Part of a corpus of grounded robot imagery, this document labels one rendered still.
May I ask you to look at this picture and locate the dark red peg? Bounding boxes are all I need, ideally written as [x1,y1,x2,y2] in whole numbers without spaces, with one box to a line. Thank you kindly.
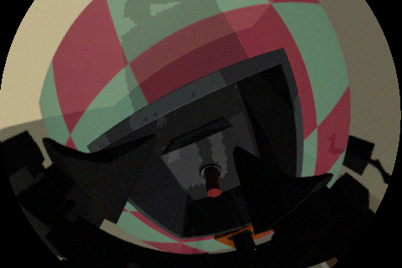
[204,167,221,198]

